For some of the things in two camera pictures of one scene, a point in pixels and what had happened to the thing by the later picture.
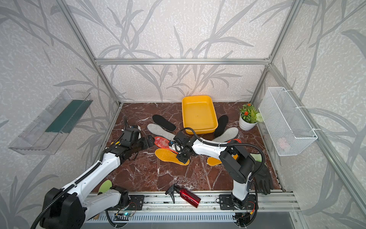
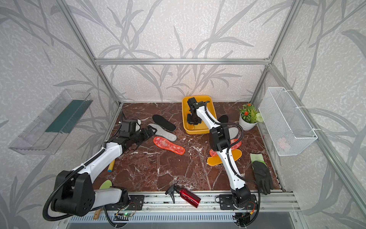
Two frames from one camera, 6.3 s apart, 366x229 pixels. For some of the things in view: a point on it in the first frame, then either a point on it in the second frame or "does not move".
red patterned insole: (163, 143) does not move
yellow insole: (213, 161) does not move
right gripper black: (182, 160) -> (189, 121)
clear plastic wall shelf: (45, 134) does not move
